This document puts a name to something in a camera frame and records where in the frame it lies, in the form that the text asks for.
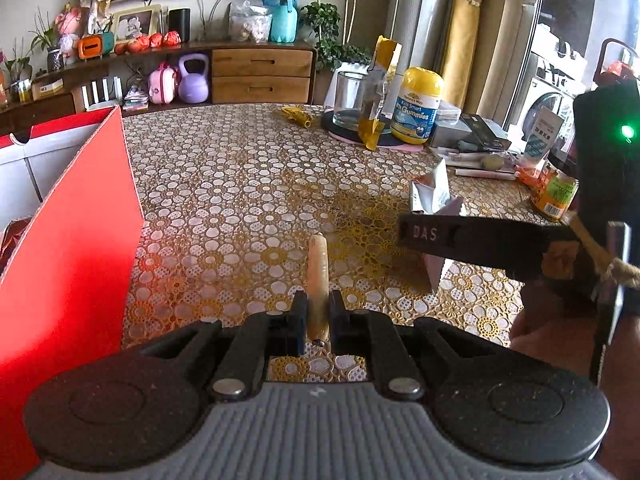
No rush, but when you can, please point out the clear bag of items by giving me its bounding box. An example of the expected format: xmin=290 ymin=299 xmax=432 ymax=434
xmin=228 ymin=0 xmax=272 ymax=44

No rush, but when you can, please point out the stack of books and boxes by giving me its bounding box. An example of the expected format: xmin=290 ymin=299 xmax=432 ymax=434
xmin=428 ymin=102 xmax=516 ymax=181

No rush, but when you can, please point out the wooden drawer cabinet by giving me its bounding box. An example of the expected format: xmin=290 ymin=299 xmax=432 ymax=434
xmin=210 ymin=44 xmax=317 ymax=104

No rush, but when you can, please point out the beige sausage stick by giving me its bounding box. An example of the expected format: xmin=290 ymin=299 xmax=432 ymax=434
xmin=306 ymin=234 xmax=330 ymax=342

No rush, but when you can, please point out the yellow lid vitamin bottle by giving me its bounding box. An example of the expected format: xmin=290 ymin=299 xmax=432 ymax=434
xmin=390 ymin=67 xmax=444 ymax=145

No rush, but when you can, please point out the black speaker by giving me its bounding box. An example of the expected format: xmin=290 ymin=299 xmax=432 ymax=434
xmin=168 ymin=8 xmax=191 ymax=44

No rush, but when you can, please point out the right hand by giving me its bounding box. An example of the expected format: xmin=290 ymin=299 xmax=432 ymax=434
xmin=510 ymin=282 xmax=639 ymax=479

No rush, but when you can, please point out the glass jar with black lid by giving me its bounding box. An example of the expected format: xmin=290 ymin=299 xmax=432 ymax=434
xmin=530 ymin=160 xmax=579 ymax=221

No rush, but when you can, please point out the yellow candy wrapper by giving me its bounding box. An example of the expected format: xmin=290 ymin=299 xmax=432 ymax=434
xmin=280 ymin=106 xmax=314 ymax=129

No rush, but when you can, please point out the clear drinking glass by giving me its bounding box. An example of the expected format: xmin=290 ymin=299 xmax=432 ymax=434
xmin=333 ymin=70 xmax=367 ymax=132

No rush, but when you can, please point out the purple kettlebell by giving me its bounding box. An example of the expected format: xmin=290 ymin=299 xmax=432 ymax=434
xmin=178 ymin=53 xmax=209 ymax=104

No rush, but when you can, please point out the framed photo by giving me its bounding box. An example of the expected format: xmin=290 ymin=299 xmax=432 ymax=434
xmin=111 ymin=4 xmax=162 ymax=44

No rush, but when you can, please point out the teal bottle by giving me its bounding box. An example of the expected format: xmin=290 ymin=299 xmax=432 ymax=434
xmin=262 ymin=0 xmax=298 ymax=44

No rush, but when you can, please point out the yellow clear snack bag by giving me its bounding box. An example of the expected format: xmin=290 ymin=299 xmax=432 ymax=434
xmin=358 ymin=36 xmax=401 ymax=151

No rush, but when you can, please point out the green potted tree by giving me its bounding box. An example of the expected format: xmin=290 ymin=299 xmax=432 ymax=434
xmin=299 ymin=0 xmax=371 ymax=72

